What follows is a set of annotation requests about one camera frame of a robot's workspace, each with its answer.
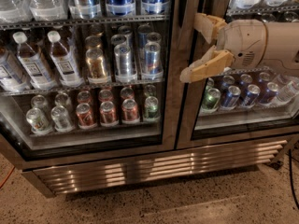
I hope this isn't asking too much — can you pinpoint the blue silver energy can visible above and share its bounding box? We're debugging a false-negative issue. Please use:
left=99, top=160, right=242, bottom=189
left=141, top=42, right=164, bottom=80

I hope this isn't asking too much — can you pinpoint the steel fridge vent grille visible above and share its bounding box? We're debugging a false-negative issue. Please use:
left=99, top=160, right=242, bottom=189
left=21, top=139, right=288, bottom=197

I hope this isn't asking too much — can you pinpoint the red soda can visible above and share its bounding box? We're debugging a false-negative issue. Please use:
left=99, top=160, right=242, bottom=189
left=99, top=101, right=119, bottom=127
left=121, top=99, right=140, bottom=124
left=76, top=103, right=97, bottom=129

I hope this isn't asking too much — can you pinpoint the green can right compartment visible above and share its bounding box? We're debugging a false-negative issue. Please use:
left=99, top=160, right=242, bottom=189
left=201, top=88, right=221, bottom=113

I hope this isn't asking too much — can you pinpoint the glass fridge door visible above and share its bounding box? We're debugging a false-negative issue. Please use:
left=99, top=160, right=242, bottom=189
left=0, top=0, right=186, bottom=171
left=178, top=0, right=299, bottom=147

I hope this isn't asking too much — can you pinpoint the black floor cable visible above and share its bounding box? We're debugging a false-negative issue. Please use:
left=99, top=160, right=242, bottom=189
left=288, top=148, right=299, bottom=211

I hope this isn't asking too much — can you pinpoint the blue can right compartment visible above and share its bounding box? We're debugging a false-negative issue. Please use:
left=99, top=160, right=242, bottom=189
left=221, top=85, right=241, bottom=110

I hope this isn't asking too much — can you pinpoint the clear water bottle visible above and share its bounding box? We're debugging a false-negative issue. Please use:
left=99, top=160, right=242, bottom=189
left=29, top=0, right=67, bottom=21

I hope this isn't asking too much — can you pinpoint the green soda can left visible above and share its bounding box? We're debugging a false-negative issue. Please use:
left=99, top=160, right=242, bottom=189
left=143, top=96, right=160, bottom=121

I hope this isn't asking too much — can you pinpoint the gold drink can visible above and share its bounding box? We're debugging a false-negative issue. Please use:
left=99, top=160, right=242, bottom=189
left=86, top=49, right=111, bottom=84

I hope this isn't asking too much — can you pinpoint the silver drink can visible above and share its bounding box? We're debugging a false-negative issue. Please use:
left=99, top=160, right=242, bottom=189
left=114, top=44, right=137, bottom=83

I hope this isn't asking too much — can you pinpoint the silver soda can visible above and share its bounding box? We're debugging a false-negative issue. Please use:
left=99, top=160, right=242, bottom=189
left=50, top=105, right=75, bottom=133

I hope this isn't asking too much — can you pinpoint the white green soda can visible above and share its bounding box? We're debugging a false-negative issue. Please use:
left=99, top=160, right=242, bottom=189
left=26, top=107, right=52, bottom=135

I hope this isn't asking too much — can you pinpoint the tea bottle white cap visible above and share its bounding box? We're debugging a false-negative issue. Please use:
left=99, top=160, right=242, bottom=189
left=13, top=32, right=57, bottom=90
left=48, top=30, right=83, bottom=87

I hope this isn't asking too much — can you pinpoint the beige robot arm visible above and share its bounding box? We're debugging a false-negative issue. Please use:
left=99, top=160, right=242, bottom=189
left=180, top=13, right=299, bottom=83

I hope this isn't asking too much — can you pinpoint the orange floor cable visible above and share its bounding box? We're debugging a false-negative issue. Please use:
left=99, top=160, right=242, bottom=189
left=0, top=165, right=17, bottom=189

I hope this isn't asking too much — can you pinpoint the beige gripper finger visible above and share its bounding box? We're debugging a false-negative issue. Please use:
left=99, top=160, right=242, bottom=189
left=179, top=46, right=234, bottom=83
left=193, top=13, right=227, bottom=44

